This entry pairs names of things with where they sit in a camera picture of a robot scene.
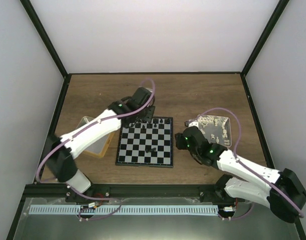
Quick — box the black and silver chessboard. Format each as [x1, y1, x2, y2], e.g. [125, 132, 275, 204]
[115, 116, 173, 168]

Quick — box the pile of black chess pieces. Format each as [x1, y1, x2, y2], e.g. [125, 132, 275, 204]
[145, 147, 156, 153]

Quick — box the black frame post left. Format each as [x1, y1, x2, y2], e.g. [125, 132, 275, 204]
[20, 0, 68, 78]

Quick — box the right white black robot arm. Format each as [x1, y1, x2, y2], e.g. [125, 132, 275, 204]
[175, 131, 306, 223]

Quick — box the black frame post right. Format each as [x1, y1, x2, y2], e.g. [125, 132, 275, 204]
[241, 0, 289, 77]

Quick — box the light blue cable duct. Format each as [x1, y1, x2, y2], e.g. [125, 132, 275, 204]
[29, 204, 218, 216]

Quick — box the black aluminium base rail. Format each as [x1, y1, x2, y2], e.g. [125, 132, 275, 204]
[22, 183, 232, 203]

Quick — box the pink tin box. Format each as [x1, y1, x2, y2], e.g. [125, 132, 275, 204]
[191, 115, 232, 148]

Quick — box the black frame post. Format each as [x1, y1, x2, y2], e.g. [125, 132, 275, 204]
[241, 0, 289, 77]
[20, 0, 68, 78]

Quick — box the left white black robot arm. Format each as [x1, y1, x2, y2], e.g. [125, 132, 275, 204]
[36, 99, 155, 202]

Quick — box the yellow tin box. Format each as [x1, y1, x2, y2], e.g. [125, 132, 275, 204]
[75, 116, 115, 159]

